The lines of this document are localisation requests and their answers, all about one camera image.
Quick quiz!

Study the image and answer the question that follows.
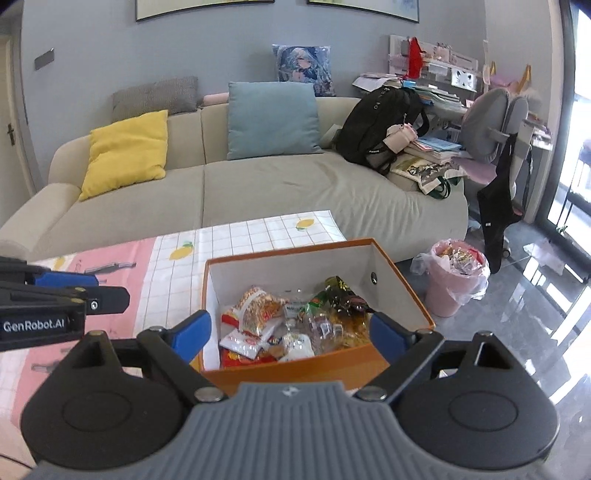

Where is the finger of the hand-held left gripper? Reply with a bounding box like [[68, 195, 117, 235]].
[[0, 286, 131, 315], [0, 256, 100, 289]]

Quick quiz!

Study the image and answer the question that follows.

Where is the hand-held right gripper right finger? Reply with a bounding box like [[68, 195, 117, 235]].
[[355, 311, 529, 402]]

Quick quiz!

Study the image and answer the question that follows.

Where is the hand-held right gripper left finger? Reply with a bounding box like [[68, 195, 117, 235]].
[[58, 309, 227, 403]]

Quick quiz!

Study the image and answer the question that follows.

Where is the clear packet of yellow crisps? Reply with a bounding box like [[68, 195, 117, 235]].
[[318, 311, 372, 354]]

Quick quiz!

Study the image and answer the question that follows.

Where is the white snack packet red logo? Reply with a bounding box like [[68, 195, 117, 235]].
[[219, 330, 271, 361]]

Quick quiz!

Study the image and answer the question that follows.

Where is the dark brown snack packet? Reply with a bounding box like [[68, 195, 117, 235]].
[[323, 276, 375, 315]]

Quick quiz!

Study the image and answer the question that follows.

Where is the peanut packet red label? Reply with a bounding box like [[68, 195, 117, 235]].
[[221, 286, 287, 337]]

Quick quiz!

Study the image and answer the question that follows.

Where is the clear packet of green snacks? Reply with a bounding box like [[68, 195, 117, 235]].
[[288, 300, 345, 344]]

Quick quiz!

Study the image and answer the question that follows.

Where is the clear packet of white candies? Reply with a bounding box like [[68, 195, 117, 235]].
[[277, 332, 315, 363]]

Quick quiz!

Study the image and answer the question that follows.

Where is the large white green snack packet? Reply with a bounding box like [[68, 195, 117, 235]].
[[283, 290, 311, 319]]

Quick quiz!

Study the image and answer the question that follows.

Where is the orange cardboard box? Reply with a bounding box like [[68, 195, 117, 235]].
[[199, 237, 435, 395]]

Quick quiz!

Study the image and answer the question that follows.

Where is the pink trash bin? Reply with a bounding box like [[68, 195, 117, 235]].
[[411, 237, 490, 319]]

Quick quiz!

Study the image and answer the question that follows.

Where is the yellow pillow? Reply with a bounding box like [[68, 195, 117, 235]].
[[78, 110, 169, 202]]

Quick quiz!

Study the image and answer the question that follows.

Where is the beige sofa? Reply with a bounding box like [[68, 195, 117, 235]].
[[0, 95, 469, 273]]

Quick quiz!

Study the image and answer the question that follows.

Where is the black garment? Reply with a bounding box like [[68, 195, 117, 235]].
[[477, 134, 522, 275]]

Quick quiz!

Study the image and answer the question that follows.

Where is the printed tote bag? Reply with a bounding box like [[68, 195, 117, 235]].
[[388, 154, 469, 199]]

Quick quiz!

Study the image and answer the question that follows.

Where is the stack of books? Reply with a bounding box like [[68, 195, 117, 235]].
[[404, 134, 462, 164]]

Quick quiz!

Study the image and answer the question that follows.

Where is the beige pouch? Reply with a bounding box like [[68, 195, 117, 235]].
[[384, 122, 419, 153]]

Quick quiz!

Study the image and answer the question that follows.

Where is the grey pillow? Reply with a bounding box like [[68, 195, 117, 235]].
[[111, 76, 200, 123]]

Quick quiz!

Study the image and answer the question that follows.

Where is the black backpack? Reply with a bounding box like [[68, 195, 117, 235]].
[[333, 86, 430, 174]]

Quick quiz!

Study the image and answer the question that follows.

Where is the blue pillow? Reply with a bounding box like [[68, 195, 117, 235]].
[[226, 82, 324, 161]]

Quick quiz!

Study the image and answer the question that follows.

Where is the grey desk chair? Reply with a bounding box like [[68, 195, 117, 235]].
[[450, 88, 536, 259]]

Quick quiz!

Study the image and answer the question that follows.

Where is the glass balcony door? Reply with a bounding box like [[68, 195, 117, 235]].
[[542, 0, 591, 282]]

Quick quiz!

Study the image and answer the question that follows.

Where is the cluttered white desk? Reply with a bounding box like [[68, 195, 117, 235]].
[[353, 34, 555, 222]]

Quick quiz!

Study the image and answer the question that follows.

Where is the red cloth item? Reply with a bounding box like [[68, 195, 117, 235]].
[[406, 37, 423, 79]]

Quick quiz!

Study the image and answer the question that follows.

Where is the printed figure pillow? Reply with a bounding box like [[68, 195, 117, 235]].
[[271, 44, 337, 97]]

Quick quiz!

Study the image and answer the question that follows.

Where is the framed wall picture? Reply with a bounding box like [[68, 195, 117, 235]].
[[307, 0, 422, 24], [135, 0, 277, 24]]

